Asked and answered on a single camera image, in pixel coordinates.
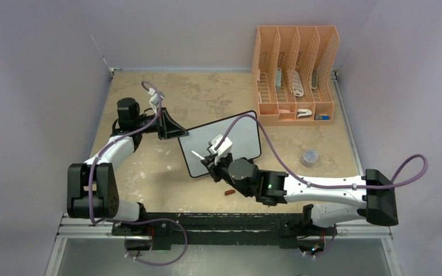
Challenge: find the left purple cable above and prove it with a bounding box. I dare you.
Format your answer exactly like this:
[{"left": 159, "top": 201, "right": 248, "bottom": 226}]
[{"left": 88, "top": 80, "right": 189, "bottom": 267}]

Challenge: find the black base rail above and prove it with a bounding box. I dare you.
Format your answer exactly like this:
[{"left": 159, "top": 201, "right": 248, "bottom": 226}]
[{"left": 112, "top": 212, "right": 335, "bottom": 250}]

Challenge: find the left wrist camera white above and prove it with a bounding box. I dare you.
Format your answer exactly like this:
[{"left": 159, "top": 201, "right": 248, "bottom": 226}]
[{"left": 148, "top": 88, "right": 164, "bottom": 114}]

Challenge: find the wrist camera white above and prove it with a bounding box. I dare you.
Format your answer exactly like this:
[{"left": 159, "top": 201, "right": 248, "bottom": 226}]
[
  {"left": 208, "top": 133, "right": 233, "bottom": 158},
  {"left": 148, "top": 88, "right": 164, "bottom": 114}
]

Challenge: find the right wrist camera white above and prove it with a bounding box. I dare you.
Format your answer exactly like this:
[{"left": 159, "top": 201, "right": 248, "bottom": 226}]
[{"left": 208, "top": 133, "right": 233, "bottom": 158}]

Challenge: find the aluminium frame rail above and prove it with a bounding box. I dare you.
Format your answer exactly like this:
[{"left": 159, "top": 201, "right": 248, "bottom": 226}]
[{"left": 45, "top": 213, "right": 402, "bottom": 275}]

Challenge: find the white perforated tool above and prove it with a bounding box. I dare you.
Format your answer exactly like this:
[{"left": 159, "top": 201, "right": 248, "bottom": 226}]
[{"left": 292, "top": 71, "right": 304, "bottom": 98}]

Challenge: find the grey eraser in organizer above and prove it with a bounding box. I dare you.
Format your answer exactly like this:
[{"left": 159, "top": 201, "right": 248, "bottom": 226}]
[{"left": 275, "top": 68, "right": 282, "bottom": 89}]

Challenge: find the peach plastic file organizer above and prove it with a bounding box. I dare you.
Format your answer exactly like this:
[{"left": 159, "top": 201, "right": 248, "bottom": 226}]
[{"left": 252, "top": 25, "right": 340, "bottom": 127}]

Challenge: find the blue small item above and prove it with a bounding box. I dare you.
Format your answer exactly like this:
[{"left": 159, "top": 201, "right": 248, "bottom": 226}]
[{"left": 315, "top": 114, "right": 330, "bottom": 120}]

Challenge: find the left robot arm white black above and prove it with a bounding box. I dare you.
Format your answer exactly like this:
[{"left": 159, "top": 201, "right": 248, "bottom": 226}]
[{"left": 67, "top": 98, "right": 188, "bottom": 235}]

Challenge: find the white marker rainbow stripe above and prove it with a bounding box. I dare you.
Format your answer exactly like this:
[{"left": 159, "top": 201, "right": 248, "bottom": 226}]
[{"left": 191, "top": 150, "right": 205, "bottom": 160}]

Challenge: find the small black-framed whiteboard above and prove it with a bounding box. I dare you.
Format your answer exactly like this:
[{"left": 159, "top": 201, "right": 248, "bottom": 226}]
[{"left": 178, "top": 114, "right": 262, "bottom": 178}]

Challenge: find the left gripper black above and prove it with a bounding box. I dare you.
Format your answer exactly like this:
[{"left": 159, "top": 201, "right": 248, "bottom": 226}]
[{"left": 134, "top": 108, "right": 188, "bottom": 140}]

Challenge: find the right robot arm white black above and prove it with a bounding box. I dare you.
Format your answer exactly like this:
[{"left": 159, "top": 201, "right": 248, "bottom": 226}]
[{"left": 200, "top": 152, "right": 399, "bottom": 234}]

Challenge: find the small clear plastic jar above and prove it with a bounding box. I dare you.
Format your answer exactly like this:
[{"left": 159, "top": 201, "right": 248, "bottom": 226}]
[{"left": 300, "top": 149, "right": 319, "bottom": 167}]

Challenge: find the dark grey flat tool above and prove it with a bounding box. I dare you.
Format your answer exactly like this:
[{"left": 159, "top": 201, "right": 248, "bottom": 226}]
[{"left": 311, "top": 68, "right": 318, "bottom": 90}]

